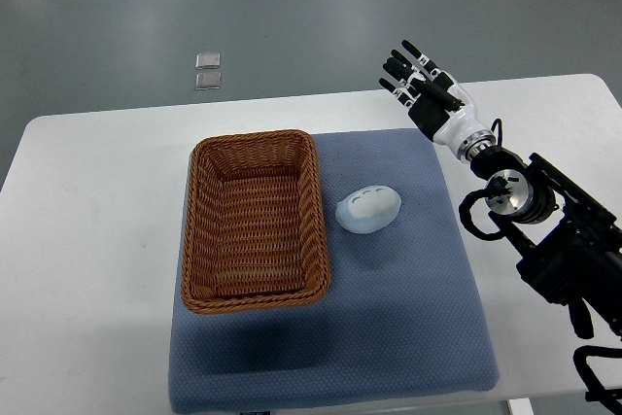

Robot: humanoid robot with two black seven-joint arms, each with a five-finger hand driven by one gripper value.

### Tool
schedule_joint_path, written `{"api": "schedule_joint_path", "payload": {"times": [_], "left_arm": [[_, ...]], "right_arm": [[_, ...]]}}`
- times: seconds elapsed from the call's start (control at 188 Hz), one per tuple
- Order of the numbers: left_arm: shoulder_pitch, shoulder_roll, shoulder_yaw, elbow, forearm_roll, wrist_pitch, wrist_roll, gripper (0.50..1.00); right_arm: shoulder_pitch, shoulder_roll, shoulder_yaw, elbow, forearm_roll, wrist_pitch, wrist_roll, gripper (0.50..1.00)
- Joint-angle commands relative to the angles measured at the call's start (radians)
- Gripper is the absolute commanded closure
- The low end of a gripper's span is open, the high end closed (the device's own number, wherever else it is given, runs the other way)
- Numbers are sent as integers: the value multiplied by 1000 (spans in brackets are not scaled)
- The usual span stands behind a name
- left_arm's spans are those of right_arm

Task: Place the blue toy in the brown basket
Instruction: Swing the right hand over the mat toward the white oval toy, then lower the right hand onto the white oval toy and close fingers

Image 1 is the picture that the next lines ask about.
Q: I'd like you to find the light blue plush toy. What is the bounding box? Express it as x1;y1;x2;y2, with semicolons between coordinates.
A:
335;185;401;234

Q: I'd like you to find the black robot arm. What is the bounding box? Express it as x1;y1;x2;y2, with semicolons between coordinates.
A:
379;40;621;341

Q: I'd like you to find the blue textured mat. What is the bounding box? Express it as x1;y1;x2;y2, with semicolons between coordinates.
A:
169;128;499;414

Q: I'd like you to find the brown wicker basket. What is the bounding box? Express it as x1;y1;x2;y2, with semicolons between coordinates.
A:
180;129;331;315

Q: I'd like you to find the upper metal floor plate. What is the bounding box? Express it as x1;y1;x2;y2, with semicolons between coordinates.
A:
195;52;221;70

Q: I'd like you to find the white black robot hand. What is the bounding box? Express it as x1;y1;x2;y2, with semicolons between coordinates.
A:
378;39;492;160

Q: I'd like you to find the lower metal floor plate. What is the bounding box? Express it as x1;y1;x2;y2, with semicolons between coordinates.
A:
194;72;222;90

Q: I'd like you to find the metal floor plate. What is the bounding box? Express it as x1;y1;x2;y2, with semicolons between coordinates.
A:
195;52;221;70
194;72;222;90

